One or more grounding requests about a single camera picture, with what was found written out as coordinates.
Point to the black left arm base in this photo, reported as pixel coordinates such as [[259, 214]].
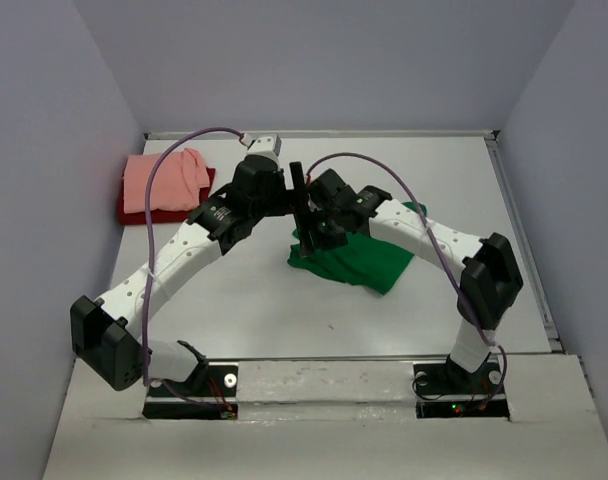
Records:
[[214, 399]]

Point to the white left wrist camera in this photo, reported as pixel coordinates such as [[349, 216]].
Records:
[[268, 146]]

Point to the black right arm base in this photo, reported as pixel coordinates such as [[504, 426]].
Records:
[[440, 398]]

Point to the dark red t shirt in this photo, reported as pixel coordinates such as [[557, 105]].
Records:
[[159, 216]]

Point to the green t shirt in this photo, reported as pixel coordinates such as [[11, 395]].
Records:
[[363, 261]]

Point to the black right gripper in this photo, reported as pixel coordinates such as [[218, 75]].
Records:
[[308, 222]]

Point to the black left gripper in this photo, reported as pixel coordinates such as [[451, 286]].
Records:
[[289, 198]]

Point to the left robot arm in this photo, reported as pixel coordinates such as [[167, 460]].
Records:
[[110, 333]]

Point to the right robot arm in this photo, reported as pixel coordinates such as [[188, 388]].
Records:
[[482, 271]]

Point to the pink t shirt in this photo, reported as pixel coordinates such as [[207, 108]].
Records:
[[176, 186]]

